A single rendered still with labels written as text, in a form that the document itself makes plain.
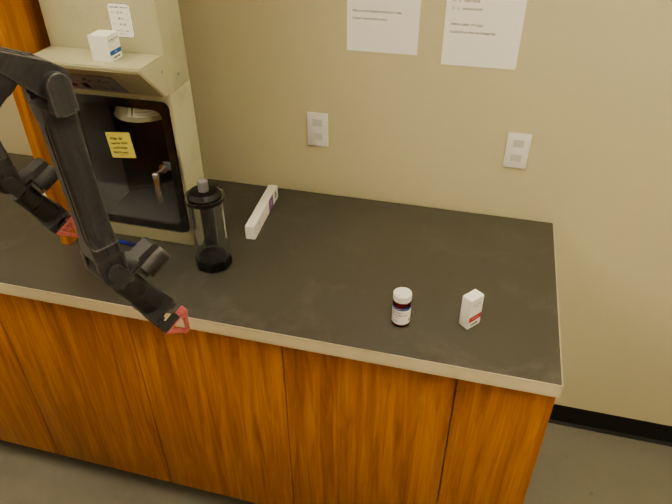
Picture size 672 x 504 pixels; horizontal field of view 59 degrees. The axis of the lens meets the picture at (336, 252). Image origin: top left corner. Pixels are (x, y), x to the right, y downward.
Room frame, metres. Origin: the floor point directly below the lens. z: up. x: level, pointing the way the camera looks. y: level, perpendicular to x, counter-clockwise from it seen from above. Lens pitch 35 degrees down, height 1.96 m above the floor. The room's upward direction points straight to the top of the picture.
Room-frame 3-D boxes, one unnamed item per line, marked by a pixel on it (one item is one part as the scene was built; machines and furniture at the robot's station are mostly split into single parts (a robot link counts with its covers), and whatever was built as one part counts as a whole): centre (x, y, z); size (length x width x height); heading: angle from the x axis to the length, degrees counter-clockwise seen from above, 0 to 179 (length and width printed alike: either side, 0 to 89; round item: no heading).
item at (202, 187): (1.39, 0.35, 1.18); 0.09 x 0.09 x 0.07
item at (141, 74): (1.46, 0.59, 1.46); 0.32 x 0.12 x 0.10; 75
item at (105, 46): (1.45, 0.55, 1.54); 0.05 x 0.05 x 0.06; 76
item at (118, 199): (1.51, 0.58, 1.19); 0.30 x 0.01 x 0.40; 75
